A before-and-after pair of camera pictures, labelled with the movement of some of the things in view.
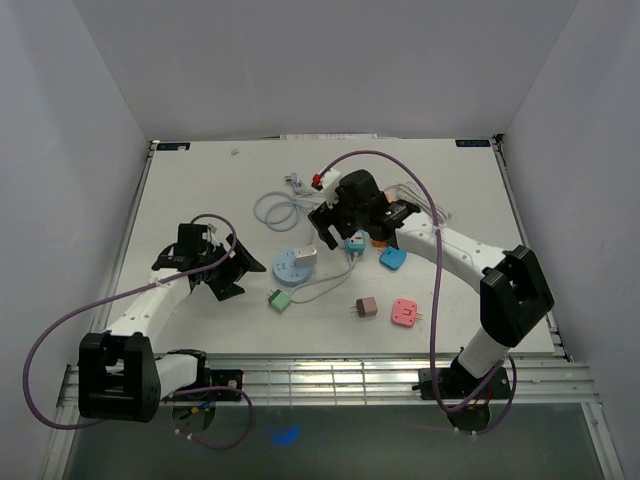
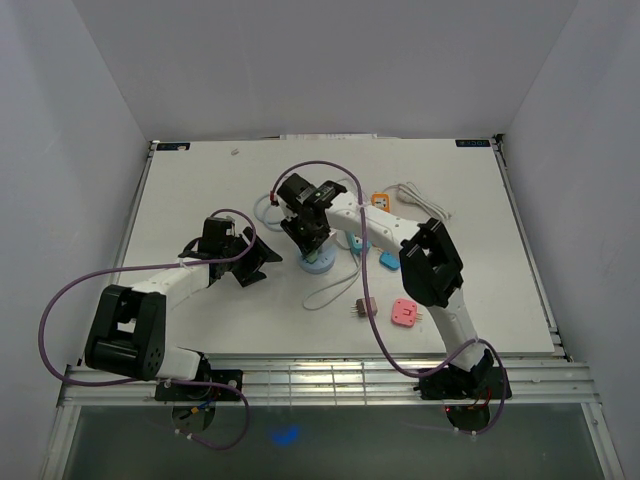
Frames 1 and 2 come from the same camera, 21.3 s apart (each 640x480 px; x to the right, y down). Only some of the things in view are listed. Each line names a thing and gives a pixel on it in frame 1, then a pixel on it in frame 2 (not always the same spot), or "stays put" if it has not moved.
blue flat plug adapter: x=392 y=258 stays put
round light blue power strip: x=286 y=272 → x=326 y=257
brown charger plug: x=366 y=306 stays put
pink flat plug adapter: x=404 y=312 stays put
